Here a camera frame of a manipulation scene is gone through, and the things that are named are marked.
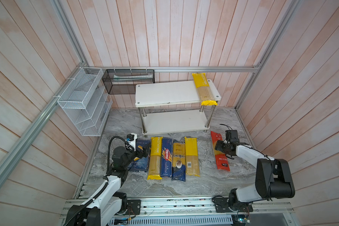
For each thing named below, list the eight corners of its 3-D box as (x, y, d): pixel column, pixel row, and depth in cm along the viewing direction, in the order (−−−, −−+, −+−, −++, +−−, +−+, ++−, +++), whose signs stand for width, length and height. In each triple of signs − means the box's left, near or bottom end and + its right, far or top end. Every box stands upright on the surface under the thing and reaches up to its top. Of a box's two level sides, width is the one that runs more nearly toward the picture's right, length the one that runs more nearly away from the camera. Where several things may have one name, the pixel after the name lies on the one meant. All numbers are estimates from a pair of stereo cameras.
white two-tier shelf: (141, 137, 104) (132, 104, 77) (144, 117, 116) (137, 82, 89) (171, 137, 104) (173, 104, 77) (171, 117, 116) (172, 82, 89)
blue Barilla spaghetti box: (160, 177, 85) (160, 175, 82) (161, 140, 102) (161, 137, 99) (173, 177, 85) (173, 175, 82) (172, 140, 102) (172, 137, 99)
